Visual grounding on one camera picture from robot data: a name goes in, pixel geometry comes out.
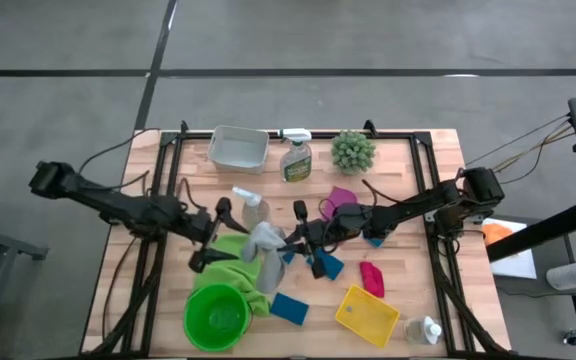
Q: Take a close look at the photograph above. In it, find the yellow plastic basket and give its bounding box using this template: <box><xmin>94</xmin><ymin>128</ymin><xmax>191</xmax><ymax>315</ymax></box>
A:
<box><xmin>334</xmin><ymin>284</ymin><xmax>401</xmax><ymax>349</ymax></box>

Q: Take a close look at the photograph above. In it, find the clear spray bottle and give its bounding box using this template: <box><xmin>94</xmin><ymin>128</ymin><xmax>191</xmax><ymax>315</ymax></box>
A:
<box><xmin>231</xmin><ymin>186</ymin><xmax>272</xmax><ymax>231</ymax></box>

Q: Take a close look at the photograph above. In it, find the white capped soap bottle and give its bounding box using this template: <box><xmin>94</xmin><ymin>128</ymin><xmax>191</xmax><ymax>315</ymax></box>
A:
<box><xmin>403</xmin><ymin>315</ymin><xmax>443</xmax><ymax>346</ymax></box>

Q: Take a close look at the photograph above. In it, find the grey cloth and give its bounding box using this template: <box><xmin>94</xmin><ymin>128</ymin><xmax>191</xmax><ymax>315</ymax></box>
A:
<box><xmin>240</xmin><ymin>221</ymin><xmax>288</xmax><ymax>295</ymax></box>

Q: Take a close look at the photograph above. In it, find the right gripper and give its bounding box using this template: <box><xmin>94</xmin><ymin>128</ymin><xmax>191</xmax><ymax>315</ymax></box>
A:
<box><xmin>276</xmin><ymin>199</ymin><xmax>337</xmax><ymax>280</ymax></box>

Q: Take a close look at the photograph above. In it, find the black diagonal beam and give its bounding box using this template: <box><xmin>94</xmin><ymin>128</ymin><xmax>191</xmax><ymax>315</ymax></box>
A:
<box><xmin>485</xmin><ymin>197</ymin><xmax>576</xmax><ymax>264</ymax></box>

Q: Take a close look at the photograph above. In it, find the pink silicone piece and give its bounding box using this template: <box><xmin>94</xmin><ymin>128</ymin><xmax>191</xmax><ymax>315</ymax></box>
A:
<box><xmin>358</xmin><ymin>260</ymin><xmax>386</xmax><ymax>299</ymax></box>

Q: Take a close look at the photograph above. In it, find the white paper sheet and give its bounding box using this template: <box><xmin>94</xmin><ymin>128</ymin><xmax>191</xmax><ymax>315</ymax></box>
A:
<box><xmin>481</xmin><ymin>217</ymin><xmax>538</xmax><ymax>280</ymax></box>

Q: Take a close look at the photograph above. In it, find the brown table edge cable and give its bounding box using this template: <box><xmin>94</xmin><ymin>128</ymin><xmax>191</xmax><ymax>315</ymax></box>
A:
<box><xmin>101</xmin><ymin>234</ymin><xmax>139</xmax><ymax>341</ymax></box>

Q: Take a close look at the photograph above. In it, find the green cloth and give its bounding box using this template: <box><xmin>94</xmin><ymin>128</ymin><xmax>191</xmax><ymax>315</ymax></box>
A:
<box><xmin>192</xmin><ymin>233</ymin><xmax>272</xmax><ymax>318</ymax></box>

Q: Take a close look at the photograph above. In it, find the potted green succulent plant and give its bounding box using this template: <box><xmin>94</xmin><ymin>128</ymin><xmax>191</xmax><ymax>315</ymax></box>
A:
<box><xmin>330</xmin><ymin>129</ymin><xmax>377</xmax><ymax>176</ymax></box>

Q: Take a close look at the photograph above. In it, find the white roll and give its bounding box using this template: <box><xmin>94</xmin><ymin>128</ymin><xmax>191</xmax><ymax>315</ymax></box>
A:
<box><xmin>546</xmin><ymin>259</ymin><xmax>576</xmax><ymax>292</ymax></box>

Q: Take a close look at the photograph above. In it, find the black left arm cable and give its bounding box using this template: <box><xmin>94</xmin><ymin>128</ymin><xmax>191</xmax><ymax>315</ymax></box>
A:
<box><xmin>176</xmin><ymin>177</ymin><xmax>209</xmax><ymax>211</ymax></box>

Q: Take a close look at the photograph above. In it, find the orange object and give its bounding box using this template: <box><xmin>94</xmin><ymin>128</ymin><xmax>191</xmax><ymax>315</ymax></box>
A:
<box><xmin>482</xmin><ymin>222</ymin><xmax>515</xmax><ymax>247</ymax></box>

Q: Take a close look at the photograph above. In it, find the purple cloth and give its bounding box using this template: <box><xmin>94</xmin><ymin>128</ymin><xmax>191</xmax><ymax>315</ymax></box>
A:
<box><xmin>319</xmin><ymin>186</ymin><xmax>359</xmax><ymax>221</ymax></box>

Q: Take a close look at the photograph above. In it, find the black left base cable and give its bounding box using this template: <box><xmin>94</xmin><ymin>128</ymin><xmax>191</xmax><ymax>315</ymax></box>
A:
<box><xmin>77</xmin><ymin>127</ymin><xmax>162</xmax><ymax>176</ymax></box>

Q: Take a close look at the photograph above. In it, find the simple green spray bottle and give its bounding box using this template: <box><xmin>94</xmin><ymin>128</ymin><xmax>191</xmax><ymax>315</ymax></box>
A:
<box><xmin>277</xmin><ymin>127</ymin><xmax>314</xmax><ymax>183</ymax></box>

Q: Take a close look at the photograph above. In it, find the thin cable bundle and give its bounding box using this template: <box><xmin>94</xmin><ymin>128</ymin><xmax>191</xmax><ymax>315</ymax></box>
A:
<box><xmin>465</xmin><ymin>113</ymin><xmax>576</xmax><ymax>186</ymax></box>

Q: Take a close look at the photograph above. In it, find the black aluminium frame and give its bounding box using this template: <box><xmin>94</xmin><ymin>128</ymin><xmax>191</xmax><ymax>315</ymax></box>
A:
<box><xmin>80</xmin><ymin>119</ymin><xmax>512</xmax><ymax>359</ymax></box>

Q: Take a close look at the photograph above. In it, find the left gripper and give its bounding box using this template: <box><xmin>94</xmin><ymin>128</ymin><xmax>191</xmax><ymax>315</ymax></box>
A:
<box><xmin>187</xmin><ymin>196</ymin><xmax>251</xmax><ymax>275</ymax></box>

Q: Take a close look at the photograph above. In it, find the green plastic bucket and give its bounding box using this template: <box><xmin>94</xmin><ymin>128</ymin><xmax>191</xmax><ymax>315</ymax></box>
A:
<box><xmin>182</xmin><ymin>282</ymin><xmax>253</xmax><ymax>353</ymax></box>

